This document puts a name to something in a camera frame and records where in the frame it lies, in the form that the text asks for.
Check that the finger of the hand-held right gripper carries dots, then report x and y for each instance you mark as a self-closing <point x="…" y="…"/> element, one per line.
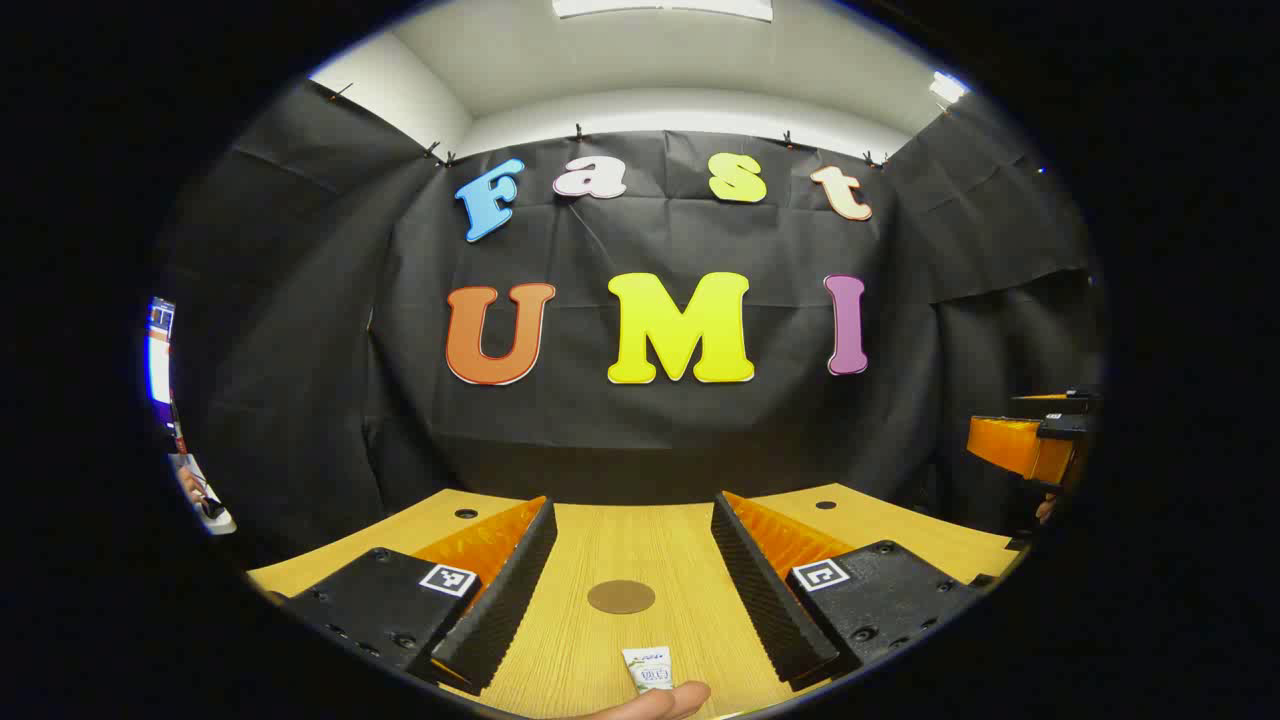
<point x="1005" y="445"/>

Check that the white toothpaste tube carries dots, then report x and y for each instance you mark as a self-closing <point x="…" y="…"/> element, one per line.
<point x="650" y="668"/>

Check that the small ceiling light panel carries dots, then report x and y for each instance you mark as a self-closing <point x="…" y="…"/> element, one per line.
<point x="947" y="87"/>

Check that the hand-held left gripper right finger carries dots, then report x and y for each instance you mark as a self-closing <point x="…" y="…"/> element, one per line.
<point x="765" y="590"/>

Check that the wooden desktop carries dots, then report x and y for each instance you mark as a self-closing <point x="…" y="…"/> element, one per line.
<point x="620" y="545"/>

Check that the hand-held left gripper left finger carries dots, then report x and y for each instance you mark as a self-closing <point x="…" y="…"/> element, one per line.
<point x="505" y="590"/>

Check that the brown round coaster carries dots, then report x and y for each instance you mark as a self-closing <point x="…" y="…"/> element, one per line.
<point x="621" y="597"/>

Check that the black backdrop cloth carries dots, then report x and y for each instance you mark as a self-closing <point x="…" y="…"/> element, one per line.
<point x="660" y="430"/>

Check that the long ceiling light panel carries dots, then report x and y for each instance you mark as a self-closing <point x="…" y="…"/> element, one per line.
<point x="662" y="8"/>

